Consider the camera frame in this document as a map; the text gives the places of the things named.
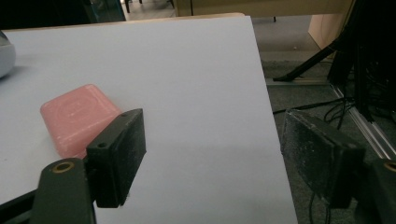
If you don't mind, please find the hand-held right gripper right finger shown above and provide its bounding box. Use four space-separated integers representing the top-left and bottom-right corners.
280 108 366 209

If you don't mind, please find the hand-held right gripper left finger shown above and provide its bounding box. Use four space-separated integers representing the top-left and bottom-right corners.
85 107 148 209

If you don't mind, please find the pink soap bar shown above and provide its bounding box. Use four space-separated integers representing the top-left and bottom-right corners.
39 83 123 160

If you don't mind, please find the black metal stand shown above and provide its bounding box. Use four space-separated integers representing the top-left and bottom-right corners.
273 0 396 122

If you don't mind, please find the light wooden cabinet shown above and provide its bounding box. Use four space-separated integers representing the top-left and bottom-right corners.
173 0 358 50

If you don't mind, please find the white soap dish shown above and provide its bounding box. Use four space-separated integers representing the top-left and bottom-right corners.
0 30 17 79

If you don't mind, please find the black floor cable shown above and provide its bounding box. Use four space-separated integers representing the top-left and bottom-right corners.
272 96 359 131

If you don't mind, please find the aluminium floor rail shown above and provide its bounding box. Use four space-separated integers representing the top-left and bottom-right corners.
330 83 396 161

